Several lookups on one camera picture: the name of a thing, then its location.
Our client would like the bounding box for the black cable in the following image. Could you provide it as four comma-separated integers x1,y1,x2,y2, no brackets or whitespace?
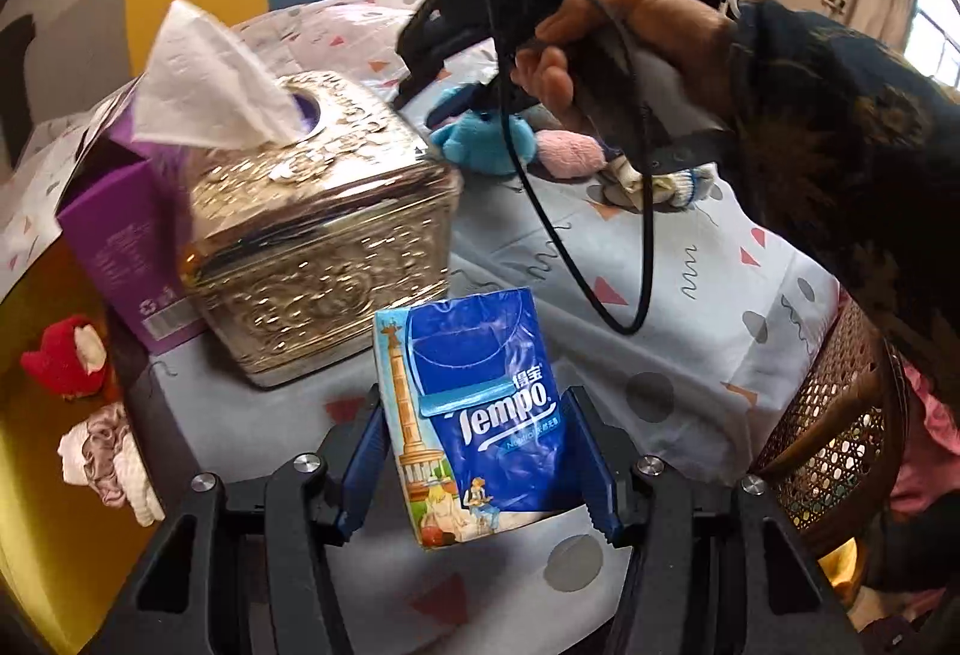
480,0,901,335

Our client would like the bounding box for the white pink satin scrunchie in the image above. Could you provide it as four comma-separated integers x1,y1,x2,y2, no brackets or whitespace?
58,402,166,527

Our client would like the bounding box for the blue tissue packet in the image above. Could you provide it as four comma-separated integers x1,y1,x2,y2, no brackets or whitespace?
373,286,578,549

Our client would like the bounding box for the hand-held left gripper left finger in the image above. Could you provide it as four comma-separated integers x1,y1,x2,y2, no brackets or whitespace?
90,383,391,655

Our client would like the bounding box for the window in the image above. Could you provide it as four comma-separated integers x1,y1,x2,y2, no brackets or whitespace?
904,0,960,86

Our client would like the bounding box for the person's right hand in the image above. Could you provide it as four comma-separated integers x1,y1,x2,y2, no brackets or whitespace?
510,0,740,135

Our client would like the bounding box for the blue plush elephant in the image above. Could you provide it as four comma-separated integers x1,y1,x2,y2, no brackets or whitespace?
429,83,541,178

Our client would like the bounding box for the pink sock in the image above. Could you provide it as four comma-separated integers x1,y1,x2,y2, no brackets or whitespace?
534,130,610,178

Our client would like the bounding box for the black post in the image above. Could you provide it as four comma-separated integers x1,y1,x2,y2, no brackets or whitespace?
0,16,37,169

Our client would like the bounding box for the wicker chair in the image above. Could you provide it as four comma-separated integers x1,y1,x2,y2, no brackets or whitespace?
754,302,912,551

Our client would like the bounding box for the red plush toy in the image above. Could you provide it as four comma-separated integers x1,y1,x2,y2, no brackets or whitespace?
20,316,113,397

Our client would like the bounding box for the ornate gold tissue box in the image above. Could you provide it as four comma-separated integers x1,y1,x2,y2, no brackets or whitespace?
178,71,464,390

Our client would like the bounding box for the pink cloth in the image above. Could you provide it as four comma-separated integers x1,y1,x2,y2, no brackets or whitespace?
889,355,960,513

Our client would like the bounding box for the purple tissue box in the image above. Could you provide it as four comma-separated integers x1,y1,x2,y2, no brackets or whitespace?
56,77,207,354

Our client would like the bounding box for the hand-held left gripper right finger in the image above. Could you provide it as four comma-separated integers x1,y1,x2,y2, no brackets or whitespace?
562,385,863,655

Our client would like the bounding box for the white tissue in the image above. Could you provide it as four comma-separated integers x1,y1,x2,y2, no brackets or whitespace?
129,0,301,148

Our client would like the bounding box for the white sock with blue stripes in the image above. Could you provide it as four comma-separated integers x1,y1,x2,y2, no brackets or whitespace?
600,164,725,210

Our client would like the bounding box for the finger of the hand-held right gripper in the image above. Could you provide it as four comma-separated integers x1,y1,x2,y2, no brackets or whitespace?
395,17,470,110

